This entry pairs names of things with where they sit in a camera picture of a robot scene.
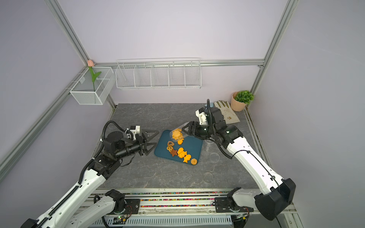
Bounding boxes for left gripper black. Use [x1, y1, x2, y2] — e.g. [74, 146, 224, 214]
[115, 129, 159, 160]

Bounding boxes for clear jar with cookies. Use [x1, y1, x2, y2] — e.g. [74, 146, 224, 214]
[203, 140, 215, 151]

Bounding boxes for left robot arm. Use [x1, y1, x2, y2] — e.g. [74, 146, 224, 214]
[22, 121, 159, 228]

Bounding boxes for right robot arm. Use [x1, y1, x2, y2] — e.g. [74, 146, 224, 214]
[180, 102, 296, 221]

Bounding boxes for orange fish cookie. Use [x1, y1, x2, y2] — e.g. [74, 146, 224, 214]
[177, 139, 184, 145]

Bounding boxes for teal plastic tray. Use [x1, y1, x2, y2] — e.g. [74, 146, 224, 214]
[155, 130, 202, 165]

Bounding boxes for dark brown star cookie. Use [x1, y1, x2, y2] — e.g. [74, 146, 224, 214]
[170, 149, 178, 157]

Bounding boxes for beige gardening glove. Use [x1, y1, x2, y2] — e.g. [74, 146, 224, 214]
[214, 100, 240, 124]

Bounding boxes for potted green plant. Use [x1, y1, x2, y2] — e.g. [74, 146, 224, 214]
[231, 90, 254, 112]

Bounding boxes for pink artificial tulip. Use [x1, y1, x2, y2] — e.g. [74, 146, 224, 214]
[87, 59, 101, 92]

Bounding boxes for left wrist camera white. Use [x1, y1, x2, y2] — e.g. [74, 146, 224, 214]
[128, 125, 141, 139]

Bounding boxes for white wire wall shelf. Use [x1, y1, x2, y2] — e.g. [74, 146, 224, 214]
[115, 58, 202, 90]

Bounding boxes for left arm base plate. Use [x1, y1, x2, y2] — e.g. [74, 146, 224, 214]
[111, 198, 141, 215]

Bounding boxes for white vented cable duct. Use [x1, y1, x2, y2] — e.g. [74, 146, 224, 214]
[106, 215, 233, 228]

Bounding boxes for white mesh wall basket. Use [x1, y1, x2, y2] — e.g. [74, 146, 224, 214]
[70, 66, 116, 105]

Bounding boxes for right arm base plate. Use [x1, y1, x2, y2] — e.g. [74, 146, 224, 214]
[212, 197, 254, 213]

